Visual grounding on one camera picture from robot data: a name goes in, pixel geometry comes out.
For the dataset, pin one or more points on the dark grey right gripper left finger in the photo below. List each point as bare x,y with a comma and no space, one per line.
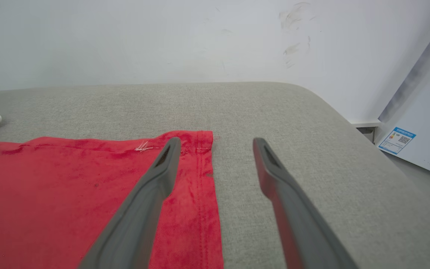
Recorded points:
136,224

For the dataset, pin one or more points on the white wall ledge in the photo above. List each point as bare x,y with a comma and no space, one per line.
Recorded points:
366,123

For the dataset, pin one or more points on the blue energy label sticker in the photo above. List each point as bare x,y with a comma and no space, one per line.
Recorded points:
396,141

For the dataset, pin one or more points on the red basketball jersey number 23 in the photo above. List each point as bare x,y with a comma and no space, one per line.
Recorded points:
50,201

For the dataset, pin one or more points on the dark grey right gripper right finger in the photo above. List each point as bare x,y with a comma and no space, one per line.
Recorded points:
301,228

